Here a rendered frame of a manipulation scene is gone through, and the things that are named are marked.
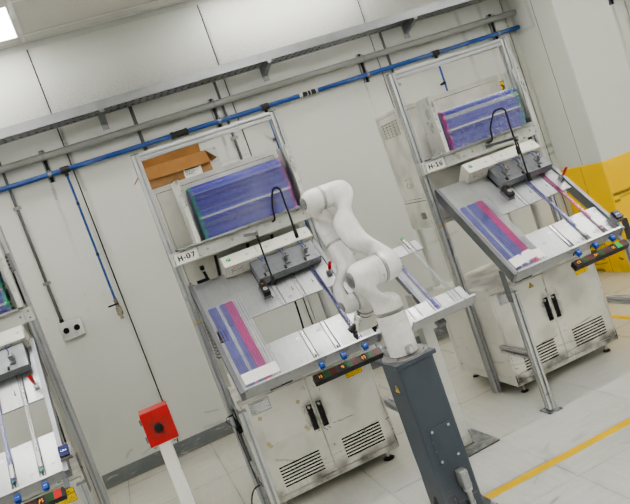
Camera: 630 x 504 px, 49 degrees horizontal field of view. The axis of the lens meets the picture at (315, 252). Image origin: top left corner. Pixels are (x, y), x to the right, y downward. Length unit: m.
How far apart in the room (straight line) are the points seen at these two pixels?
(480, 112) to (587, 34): 2.00
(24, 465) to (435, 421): 1.67
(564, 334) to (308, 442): 1.56
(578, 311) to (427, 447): 1.62
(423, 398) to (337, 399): 0.83
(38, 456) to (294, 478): 1.20
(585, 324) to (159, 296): 2.77
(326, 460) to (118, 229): 2.26
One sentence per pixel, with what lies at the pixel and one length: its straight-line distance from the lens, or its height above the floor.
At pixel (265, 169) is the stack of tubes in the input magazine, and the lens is 3.54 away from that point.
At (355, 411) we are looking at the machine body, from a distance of 3.58.
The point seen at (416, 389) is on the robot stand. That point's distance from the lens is 2.77.
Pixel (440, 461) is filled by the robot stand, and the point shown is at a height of 0.28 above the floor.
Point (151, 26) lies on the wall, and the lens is 5.21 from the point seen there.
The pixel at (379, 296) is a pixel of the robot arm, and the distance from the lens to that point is 2.69.
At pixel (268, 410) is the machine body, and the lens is 3.45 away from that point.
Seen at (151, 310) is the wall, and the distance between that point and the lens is 4.95.
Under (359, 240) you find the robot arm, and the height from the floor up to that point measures 1.19.
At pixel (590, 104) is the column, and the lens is 5.77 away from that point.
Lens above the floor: 1.45
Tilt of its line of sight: 5 degrees down
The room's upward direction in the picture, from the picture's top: 20 degrees counter-clockwise
